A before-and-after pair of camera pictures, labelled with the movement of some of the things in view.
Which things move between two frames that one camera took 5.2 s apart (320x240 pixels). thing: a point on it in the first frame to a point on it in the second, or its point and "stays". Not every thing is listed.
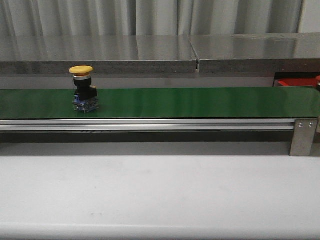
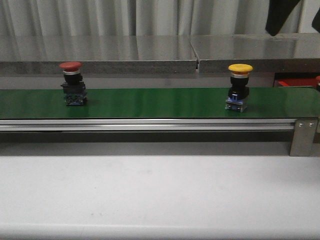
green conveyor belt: (263, 102) stays
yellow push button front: (86, 99) to (239, 90)
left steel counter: (31, 54) stays
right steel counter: (261, 53) stays
